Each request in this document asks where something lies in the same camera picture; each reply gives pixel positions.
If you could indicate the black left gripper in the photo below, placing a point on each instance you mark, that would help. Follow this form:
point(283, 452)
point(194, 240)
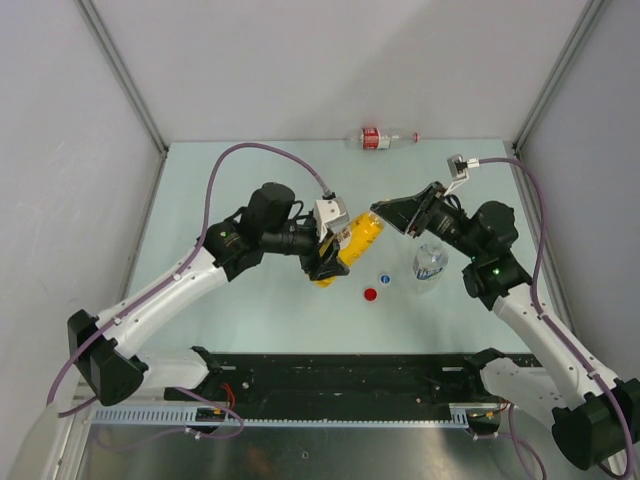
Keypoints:
point(324, 267)

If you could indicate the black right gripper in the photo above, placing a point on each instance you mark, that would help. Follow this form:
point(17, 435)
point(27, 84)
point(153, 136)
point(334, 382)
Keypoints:
point(411, 213)

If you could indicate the yellow juice bottle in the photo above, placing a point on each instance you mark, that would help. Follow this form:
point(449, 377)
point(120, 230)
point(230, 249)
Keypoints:
point(354, 240)

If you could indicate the red bottle cap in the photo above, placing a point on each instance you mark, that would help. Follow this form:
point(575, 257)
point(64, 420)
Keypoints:
point(370, 294)

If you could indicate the blue-label clear drink bottle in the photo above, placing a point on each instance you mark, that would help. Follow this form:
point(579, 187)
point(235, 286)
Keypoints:
point(430, 261)

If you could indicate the clear red-label water bottle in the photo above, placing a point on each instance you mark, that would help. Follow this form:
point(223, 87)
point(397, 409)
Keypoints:
point(379, 139)

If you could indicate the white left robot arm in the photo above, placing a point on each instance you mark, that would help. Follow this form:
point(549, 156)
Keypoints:
point(106, 348)

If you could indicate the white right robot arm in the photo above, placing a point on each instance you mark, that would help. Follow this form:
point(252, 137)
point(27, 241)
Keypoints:
point(590, 411)

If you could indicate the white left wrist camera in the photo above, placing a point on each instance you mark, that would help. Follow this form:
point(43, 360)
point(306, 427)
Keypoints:
point(330, 216)

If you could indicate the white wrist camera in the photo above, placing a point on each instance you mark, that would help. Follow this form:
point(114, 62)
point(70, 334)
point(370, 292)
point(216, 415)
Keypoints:
point(330, 216)
point(459, 169)

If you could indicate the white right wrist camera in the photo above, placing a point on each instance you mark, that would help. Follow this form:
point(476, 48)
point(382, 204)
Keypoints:
point(459, 169)

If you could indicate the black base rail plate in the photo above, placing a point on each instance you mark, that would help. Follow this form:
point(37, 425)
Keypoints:
point(351, 386)

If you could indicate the grey slotted cable duct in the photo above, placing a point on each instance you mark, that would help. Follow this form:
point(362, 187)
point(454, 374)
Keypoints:
point(203, 416)

